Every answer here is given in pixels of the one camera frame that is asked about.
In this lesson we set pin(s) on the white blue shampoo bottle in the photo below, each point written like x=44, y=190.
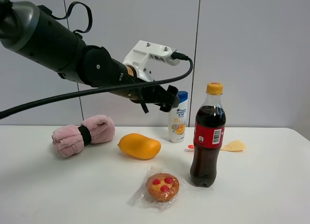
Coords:
x=177, y=119

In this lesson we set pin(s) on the wrapped raspberry tart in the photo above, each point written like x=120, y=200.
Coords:
x=159, y=189

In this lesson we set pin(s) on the yellow mango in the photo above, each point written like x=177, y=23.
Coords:
x=139, y=146

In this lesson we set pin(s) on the rolled pink towel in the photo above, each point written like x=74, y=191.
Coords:
x=70, y=140

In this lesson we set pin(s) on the small red white object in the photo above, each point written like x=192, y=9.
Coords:
x=190, y=148

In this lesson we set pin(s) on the cola bottle yellow cap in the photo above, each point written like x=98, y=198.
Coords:
x=208, y=136

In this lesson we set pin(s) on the yellow cheese slice toy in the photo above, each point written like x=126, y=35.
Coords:
x=234, y=146

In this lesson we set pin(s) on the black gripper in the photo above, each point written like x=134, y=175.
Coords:
x=155, y=95

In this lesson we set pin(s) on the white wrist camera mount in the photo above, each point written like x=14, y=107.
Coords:
x=143, y=51

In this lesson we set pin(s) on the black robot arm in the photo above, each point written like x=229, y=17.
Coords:
x=35, y=33

